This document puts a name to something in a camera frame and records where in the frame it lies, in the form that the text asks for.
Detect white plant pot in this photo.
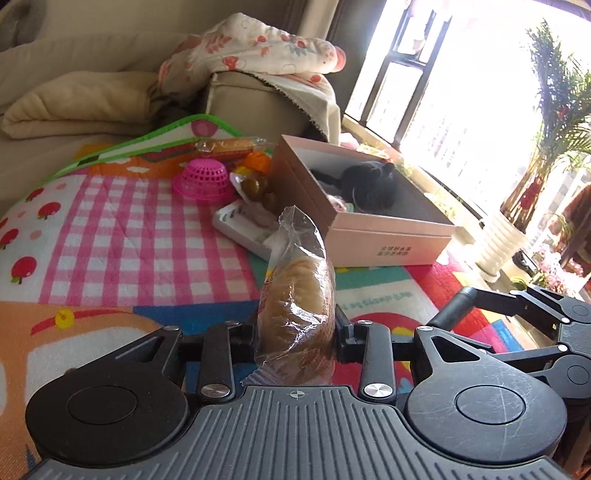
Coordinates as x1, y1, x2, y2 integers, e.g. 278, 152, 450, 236
473, 212, 527, 283

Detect potted palm plant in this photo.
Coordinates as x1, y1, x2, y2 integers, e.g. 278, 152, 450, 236
500, 21, 590, 233

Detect beige folded blanket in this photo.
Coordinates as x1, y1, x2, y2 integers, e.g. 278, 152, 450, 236
1, 71, 167, 140

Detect black plush toy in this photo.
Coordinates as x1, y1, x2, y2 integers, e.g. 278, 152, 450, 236
311, 160, 397, 215

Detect colourful play mat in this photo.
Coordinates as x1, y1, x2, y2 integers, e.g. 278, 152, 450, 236
0, 113, 528, 480

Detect floral quilt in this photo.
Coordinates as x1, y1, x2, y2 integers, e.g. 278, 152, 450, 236
156, 12, 348, 105

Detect pink cardboard box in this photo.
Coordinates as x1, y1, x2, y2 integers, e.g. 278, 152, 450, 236
270, 135, 455, 267

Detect orange toy fruit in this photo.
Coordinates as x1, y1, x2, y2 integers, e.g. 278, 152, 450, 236
242, 151, 271, 175

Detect packaged bread roll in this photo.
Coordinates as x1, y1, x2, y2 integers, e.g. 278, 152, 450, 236
194, 137, 273, 160

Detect pink plastic strainer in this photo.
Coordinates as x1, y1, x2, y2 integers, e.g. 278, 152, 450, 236
172, 158, 235, 204

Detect beige sofa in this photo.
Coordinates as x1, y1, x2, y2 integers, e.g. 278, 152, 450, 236
1, 1, 346, 209

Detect white battery charger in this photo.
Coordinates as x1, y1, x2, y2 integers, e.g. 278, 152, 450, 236
212, 200, 276, 261

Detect brown balls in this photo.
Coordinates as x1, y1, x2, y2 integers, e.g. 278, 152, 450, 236
229, 173, 280, 229

